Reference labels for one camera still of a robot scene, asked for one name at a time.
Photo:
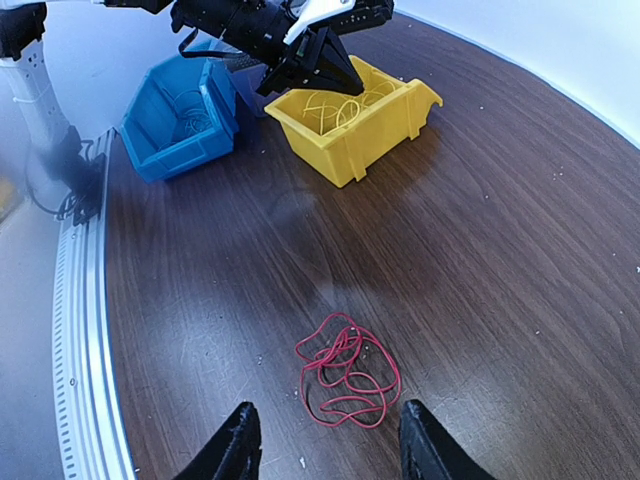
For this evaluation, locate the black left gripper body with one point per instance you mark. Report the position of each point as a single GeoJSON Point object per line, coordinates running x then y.
{"type": "Point", "coordinates": [301, 56]}

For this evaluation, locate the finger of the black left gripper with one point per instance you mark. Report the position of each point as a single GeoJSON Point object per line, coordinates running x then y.
{"type": "Point", "coordinates": [325, 81]}
{"type": "Point", "coordinates": [334, 58]}

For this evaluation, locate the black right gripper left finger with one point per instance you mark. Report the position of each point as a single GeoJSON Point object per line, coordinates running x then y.
{"type": "Point", "coordinates": [233, 452]}

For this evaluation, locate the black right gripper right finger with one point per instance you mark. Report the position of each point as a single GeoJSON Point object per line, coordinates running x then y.
{"type": "Point", "coordinates": [428, 451]}

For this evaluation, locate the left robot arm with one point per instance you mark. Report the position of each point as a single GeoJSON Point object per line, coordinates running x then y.
{"type": "Point", "coordinates": [63, 82]}

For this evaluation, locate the yellow plastic bin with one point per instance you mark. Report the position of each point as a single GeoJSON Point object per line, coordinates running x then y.
{"type": "Point", "coordinates": [340, 136]}

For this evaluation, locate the clear grey plastic tub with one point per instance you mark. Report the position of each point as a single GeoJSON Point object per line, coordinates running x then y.
{"type": "Point", "coordinates": [246, 75]}

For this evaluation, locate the blue plastic bin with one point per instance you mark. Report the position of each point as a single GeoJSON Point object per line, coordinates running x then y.
{"type": "Point", "coordinates": [183, 115]}

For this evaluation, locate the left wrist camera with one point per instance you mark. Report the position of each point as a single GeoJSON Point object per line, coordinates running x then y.
{"type": "Point", "coordinates": [342, 16]}

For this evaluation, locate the front aluminium rail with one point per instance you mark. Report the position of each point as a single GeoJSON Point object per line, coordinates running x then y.
{"type": "Point", "coordinates": [90, 431]}

